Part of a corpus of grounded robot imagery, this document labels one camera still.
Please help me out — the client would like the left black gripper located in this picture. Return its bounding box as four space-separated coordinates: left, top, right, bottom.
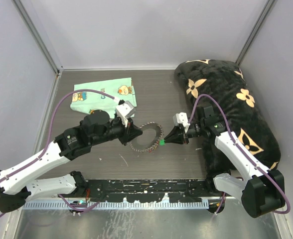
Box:
91 115 143 146

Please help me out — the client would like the green key tag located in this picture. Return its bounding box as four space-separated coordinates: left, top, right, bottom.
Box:
159 139 165 145

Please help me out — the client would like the metal keyring disc with rings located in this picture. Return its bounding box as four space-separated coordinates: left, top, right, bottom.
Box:
130 122 163 153

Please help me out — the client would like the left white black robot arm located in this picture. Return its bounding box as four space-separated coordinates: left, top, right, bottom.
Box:
0 110 143 213

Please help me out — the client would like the green cartoon print cloth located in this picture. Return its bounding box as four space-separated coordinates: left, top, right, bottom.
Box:
70 78 137 118

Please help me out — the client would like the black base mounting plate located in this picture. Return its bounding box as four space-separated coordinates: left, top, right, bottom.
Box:
63 179 223 203

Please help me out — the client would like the black floral plush pillow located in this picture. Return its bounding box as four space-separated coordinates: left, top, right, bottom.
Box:
174 59 281 170

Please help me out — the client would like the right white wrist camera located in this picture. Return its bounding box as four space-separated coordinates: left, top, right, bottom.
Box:
173 112 190 133

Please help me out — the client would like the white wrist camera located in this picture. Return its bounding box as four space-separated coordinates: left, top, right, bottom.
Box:
116 100 136 127
173 112 190 133

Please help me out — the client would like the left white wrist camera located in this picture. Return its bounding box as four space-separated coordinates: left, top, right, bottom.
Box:
116 100 136 127

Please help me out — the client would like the white slotted cable duct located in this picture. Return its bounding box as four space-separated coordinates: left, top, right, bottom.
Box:
22 199 209 210

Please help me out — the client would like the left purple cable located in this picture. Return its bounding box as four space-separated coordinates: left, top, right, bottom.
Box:
0 90 122 223

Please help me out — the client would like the left aluminium frame post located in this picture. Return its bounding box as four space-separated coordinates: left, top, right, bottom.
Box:
12 0 63 74

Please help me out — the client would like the aluminium frame post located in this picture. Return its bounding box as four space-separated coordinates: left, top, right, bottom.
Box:
236 0 277 66
12 0 63 74

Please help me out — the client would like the right aluminium frame post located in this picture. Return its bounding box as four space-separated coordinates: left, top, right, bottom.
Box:
236 0 277 66

